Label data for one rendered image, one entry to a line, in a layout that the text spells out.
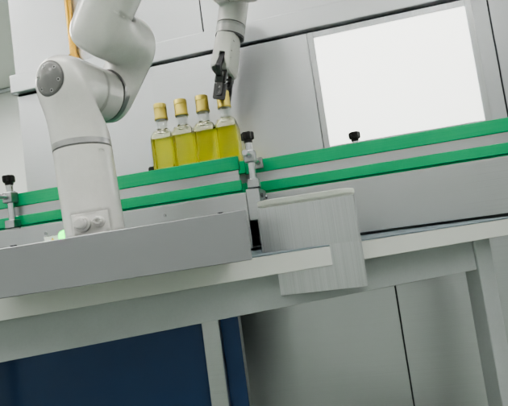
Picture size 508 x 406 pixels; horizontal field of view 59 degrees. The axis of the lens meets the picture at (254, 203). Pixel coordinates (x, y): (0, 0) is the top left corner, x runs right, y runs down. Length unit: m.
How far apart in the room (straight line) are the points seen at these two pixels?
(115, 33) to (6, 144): 4.79
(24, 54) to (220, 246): 1.22
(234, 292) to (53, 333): 0.28
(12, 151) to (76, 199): 4.74
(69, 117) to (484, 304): 0.85
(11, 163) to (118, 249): 4.91
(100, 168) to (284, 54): 0.73
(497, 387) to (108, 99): 0.92
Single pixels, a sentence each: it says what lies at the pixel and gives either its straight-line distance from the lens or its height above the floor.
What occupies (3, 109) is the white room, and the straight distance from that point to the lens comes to 5.65.
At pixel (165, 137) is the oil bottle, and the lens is 1.19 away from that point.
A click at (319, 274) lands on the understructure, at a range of 0.78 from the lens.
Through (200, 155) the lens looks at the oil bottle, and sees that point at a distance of 1.15.
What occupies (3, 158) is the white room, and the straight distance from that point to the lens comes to 5.54.
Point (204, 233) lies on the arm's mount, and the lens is 0.59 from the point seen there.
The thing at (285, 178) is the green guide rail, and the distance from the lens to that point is 1.08.
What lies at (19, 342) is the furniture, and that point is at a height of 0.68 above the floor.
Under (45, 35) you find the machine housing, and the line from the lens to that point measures 1.67.
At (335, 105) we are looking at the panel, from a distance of 1.27.
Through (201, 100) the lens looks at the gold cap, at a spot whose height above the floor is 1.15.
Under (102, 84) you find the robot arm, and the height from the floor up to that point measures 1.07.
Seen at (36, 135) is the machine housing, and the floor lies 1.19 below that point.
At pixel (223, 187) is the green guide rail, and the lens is 1.01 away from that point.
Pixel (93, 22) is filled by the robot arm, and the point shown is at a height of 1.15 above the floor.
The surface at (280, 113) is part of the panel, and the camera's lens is 1.28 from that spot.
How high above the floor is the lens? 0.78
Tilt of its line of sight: 4 degrees up
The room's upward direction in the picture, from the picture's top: 8 degrees counter-clockwise
